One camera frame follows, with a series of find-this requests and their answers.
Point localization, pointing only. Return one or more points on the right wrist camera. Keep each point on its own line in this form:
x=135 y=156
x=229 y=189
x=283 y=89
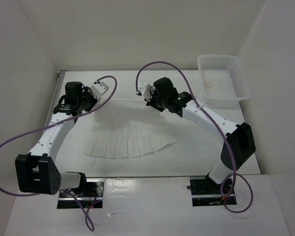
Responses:
x=145 y=90

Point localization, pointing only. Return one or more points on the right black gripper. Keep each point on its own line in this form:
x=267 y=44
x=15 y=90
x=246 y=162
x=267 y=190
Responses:
x=151 y=102

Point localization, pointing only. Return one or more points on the white plastic basket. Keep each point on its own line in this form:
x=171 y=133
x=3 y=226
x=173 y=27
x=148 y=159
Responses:
x=229 y=83

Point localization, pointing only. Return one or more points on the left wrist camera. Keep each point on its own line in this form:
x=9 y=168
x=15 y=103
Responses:
x=98 y=89

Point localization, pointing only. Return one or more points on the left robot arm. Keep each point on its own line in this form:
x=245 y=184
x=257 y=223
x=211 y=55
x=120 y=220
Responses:
x=36 y=170

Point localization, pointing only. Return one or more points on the white pleated skirt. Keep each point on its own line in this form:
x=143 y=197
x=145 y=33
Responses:
x=128 y=129

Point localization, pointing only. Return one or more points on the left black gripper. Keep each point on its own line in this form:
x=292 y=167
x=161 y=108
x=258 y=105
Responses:
x=93 y=99

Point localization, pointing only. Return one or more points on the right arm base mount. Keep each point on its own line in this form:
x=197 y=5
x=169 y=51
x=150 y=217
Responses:
x=205 y=192

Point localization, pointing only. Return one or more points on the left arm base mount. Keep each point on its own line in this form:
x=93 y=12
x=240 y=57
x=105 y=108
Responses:
x=90 y=197

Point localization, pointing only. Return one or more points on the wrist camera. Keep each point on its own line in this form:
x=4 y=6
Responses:
x=98 y=89
x=145 y=90

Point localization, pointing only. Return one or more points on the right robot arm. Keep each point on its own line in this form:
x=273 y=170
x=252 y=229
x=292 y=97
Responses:
x=237 y=139

